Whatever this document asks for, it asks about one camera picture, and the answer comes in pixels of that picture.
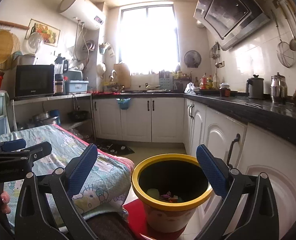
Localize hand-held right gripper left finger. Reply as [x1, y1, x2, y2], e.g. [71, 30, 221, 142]
[14, 143, 98, 240]

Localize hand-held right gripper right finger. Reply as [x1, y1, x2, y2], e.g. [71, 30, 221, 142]
[196, 144, 280, 240]

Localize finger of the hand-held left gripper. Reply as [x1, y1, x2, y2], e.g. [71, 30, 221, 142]
[0, 139, 27, 153]
[25, 141, 53, 165]

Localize yellow rimmed trash bin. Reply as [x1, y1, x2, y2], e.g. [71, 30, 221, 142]
[132, 154, 213, 233]

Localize person's left hand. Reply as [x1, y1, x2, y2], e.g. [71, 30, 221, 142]
[0, 191, 12, 215]

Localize printed cartoon blanket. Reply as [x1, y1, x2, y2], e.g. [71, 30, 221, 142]
[0, 124, 135, 230]

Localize steel pot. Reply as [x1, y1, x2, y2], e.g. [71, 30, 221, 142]
[33, 112, 51, 123]

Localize dark floor mat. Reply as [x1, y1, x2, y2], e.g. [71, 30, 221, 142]
[94, 141, 135, 155]

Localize blue container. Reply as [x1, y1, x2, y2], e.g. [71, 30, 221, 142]
[49, 109, 61, 125]

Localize black wok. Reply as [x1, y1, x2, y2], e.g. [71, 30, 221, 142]
[68, 110, 90, 120]

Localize steel shelf rack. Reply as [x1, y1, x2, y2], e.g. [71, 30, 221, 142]
[12, 93, 96, 140]

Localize dark cloth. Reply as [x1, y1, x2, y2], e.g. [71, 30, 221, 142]
[87, 211, 141, 240]

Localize black microwave oven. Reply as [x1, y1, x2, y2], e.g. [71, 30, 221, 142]
[14, 64, 55, 98]

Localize red stool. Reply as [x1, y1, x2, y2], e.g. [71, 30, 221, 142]
[123, 200, 188, 240]

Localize row of white cabinet doors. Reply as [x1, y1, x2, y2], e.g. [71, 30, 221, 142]
[92, 97, 296, 240]

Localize blue hanging basket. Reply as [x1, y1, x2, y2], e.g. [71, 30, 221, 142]
[116, 98, 130, 110]

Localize black blender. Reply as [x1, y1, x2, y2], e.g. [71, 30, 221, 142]
[53, 54, 69, 95]

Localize grey blue dish rack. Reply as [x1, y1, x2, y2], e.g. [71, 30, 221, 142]
[64, 70, 89, 93]

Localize dark glass jar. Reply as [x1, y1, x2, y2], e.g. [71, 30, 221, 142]
[219, 82, 231, 97]

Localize white plastic bag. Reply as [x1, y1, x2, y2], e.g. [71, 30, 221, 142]
[184, 82, 197, 95]

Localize white pot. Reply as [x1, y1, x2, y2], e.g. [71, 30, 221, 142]
[19, 54, 37, 65]

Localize grey kettle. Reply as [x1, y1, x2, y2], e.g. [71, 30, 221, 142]
[246, 74, 265, 99]

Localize teal knife block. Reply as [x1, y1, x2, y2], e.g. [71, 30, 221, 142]
[159, 71, 173, 90]

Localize round bamboo tray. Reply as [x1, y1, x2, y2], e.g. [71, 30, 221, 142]
[0, 29, 21, 70]

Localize wooden cutting board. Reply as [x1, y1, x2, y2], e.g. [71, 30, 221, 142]
[113, 63, 131, 89]

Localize white hanging bowl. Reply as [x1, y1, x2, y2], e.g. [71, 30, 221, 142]
[96, 63, 107, 77]

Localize shiny steel kettle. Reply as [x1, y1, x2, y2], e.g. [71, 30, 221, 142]
[271, 72, 288, 104]

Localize clear plastic dome lid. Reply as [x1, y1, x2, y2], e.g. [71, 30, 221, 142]
[28, 31, 44, 54]

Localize hanging kitchen utensils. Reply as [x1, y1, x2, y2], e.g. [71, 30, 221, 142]
[210, 41, 221, 60]

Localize wooden rolling stick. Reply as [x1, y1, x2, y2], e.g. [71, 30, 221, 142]
[0, 19, 30, 30]

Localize kitchen window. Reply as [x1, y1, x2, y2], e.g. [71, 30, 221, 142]
[118, 5, 181, 74]

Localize white water heater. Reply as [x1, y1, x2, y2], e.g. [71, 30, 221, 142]
[57, 0, 106, 30]

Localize metal ladle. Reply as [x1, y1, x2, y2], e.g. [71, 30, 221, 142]
[280, 0, 296, 51]

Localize steel range hood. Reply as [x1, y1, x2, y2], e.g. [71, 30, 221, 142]
[193, 0, 271, 51]

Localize round dark wall trivet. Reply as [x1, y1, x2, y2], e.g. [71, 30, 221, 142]
[183, 50, 202, 68]

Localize fruit wall picture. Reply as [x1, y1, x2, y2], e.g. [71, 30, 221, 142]
[25, 19, 61, 47]

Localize white wall holder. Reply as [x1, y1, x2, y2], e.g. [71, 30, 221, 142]
[99, 42, 115, 57]

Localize wire mesh strainer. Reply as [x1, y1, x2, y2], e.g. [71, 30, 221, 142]
[271, 10, 295, 68]

